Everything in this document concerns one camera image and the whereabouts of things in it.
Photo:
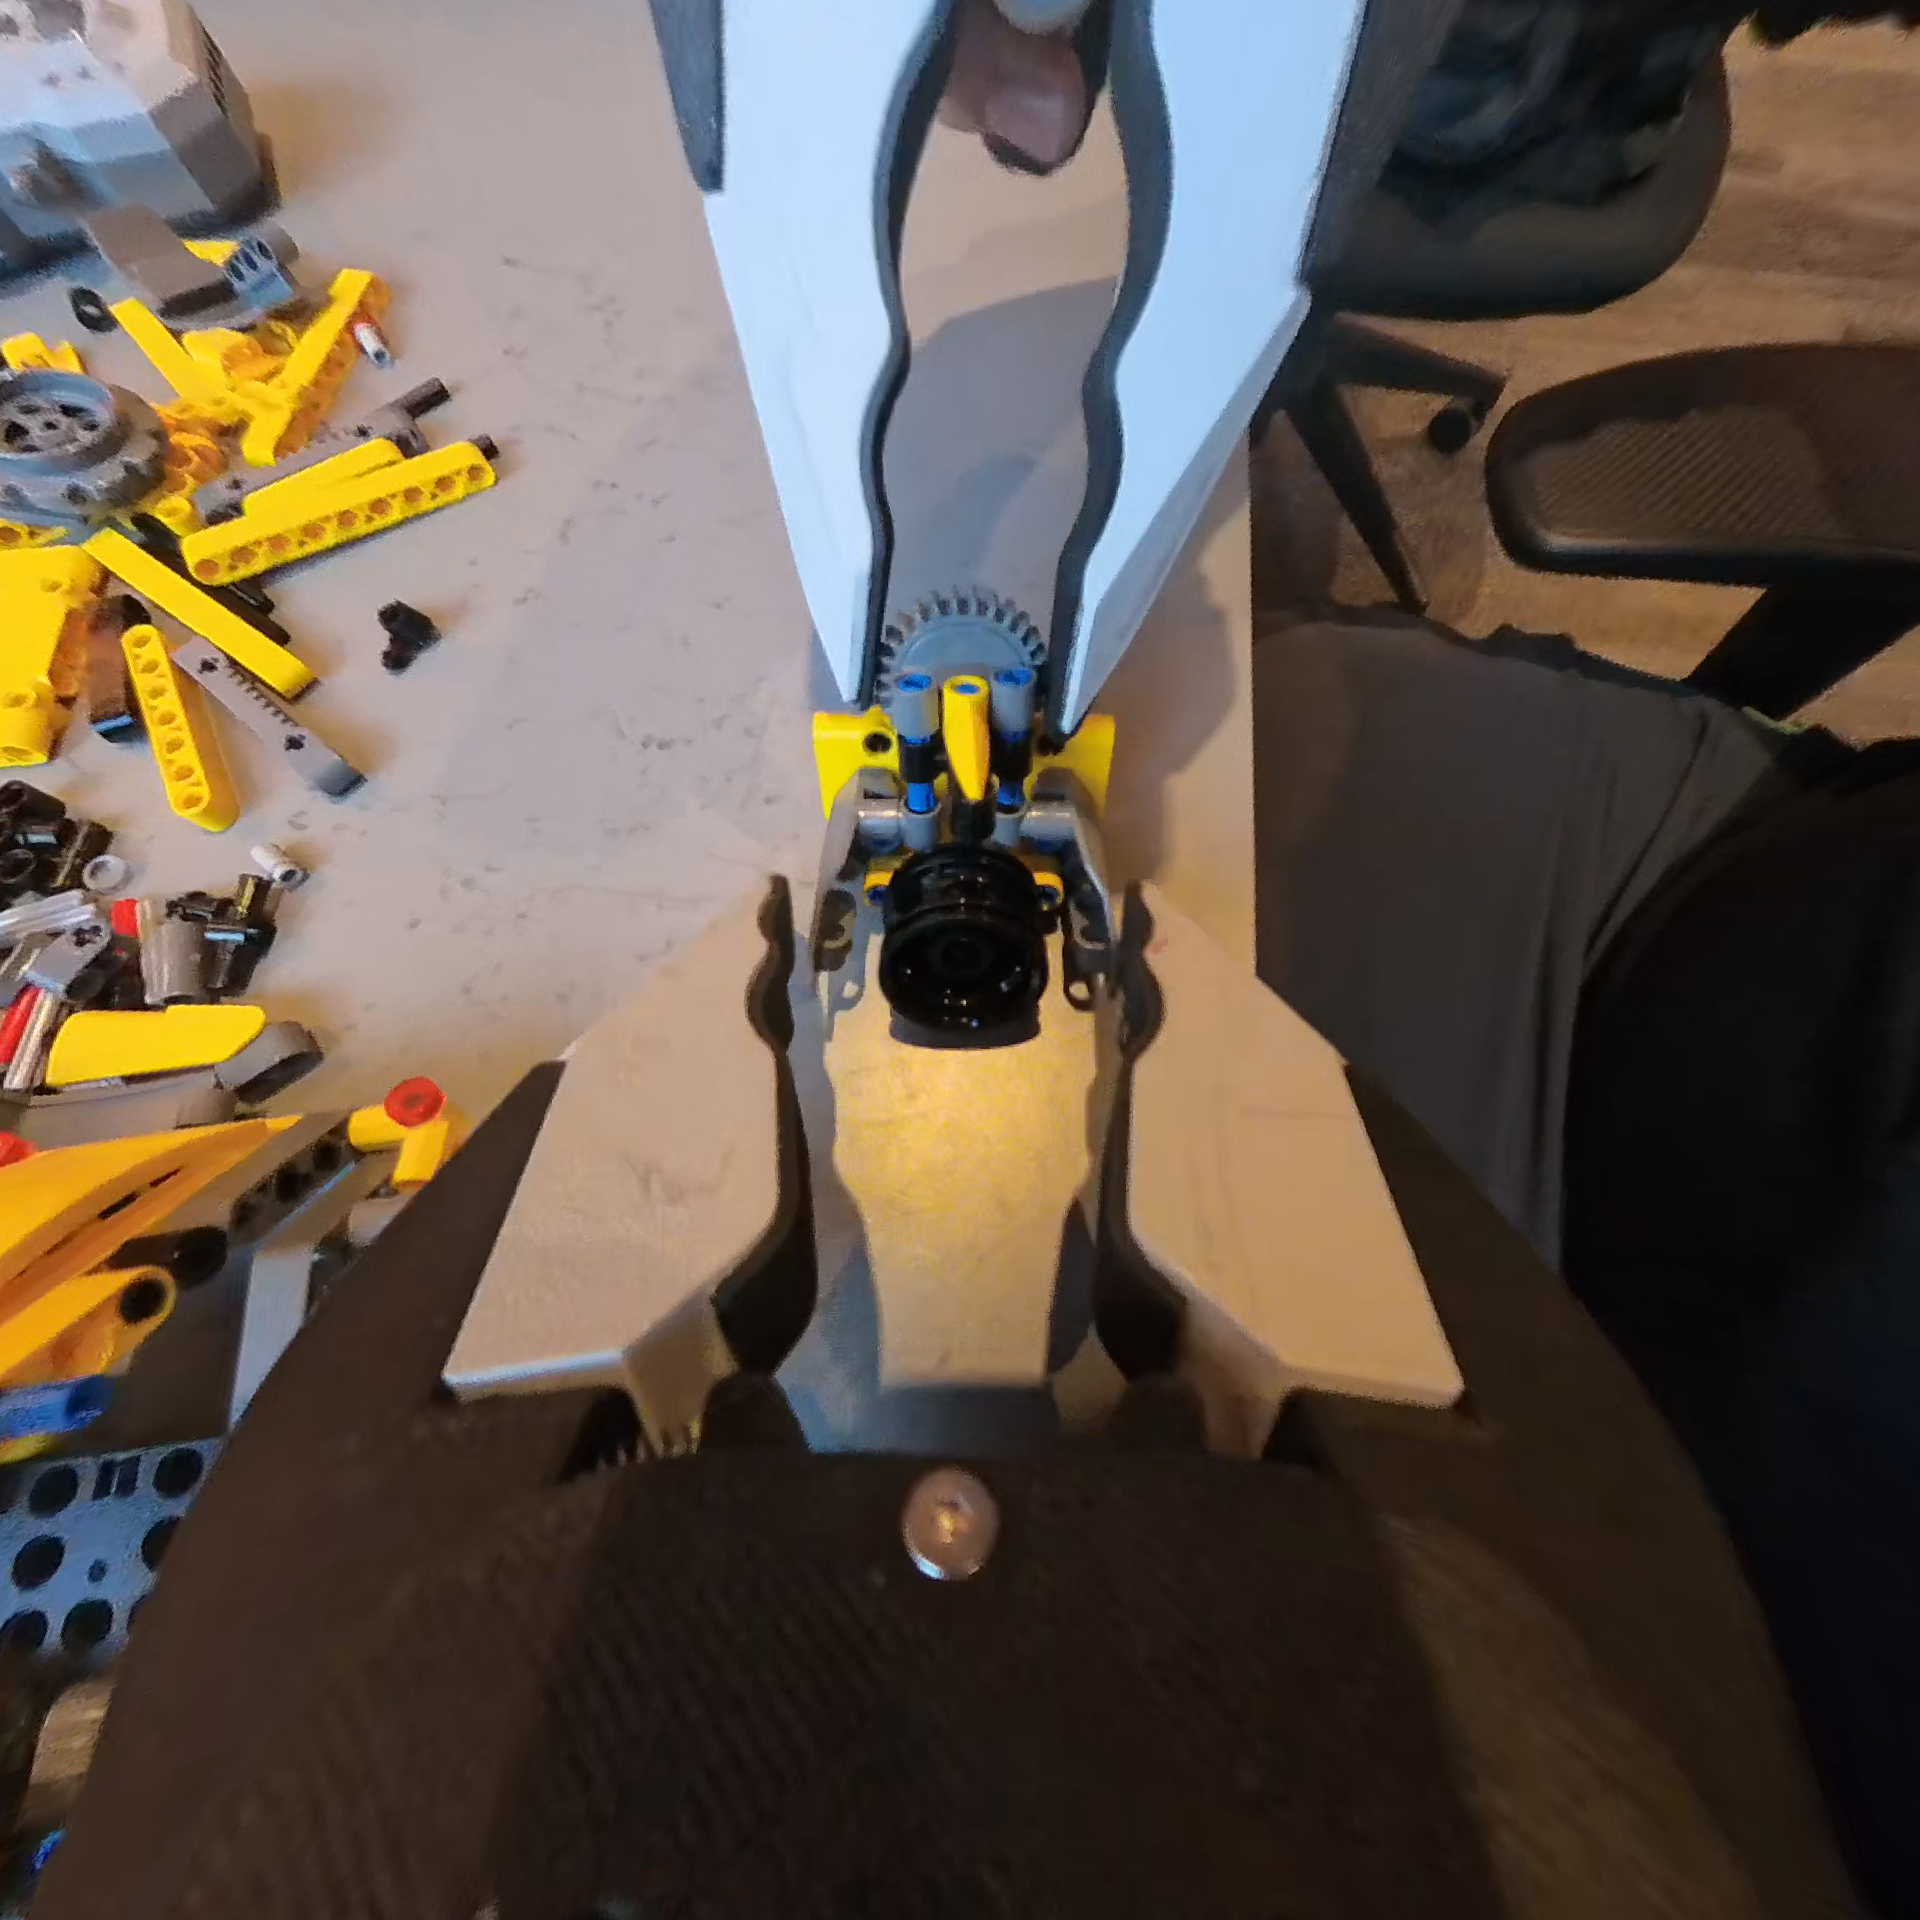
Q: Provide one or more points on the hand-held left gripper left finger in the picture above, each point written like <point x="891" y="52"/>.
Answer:
<point x="630" y="1200"/>

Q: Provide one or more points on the pile of loose toy parts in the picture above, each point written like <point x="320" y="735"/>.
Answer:
<point x="194" y="609"/>

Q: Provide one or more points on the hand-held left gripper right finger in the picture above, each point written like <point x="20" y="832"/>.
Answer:
<point x="1274" y="1215"/>

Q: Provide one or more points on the person's right hand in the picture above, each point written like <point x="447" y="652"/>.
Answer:
<point x="1029" y="99"/>

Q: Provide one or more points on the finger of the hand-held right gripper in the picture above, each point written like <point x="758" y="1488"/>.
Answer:
<point x="794" y="300"/>
<point x="1214" y="300"/>

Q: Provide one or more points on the small black toy connector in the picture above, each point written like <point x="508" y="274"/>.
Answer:
<point x="405" y="632"/>

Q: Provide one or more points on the yellow toy wheel assembly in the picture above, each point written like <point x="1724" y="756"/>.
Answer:
<point x="961" y="960"/>

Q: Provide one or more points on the grey toy battery box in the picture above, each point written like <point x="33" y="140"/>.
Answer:
<point x="134" y="134"/>

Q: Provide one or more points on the grey toy sprocket wheel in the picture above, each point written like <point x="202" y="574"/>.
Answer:
<point x="68" y="434"/>

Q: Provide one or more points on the grey gear toy assembly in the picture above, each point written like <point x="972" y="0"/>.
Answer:
<point x="961" y="639"/>

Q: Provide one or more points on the grey desk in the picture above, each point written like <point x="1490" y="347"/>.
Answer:
<point x="571" y="601"/>

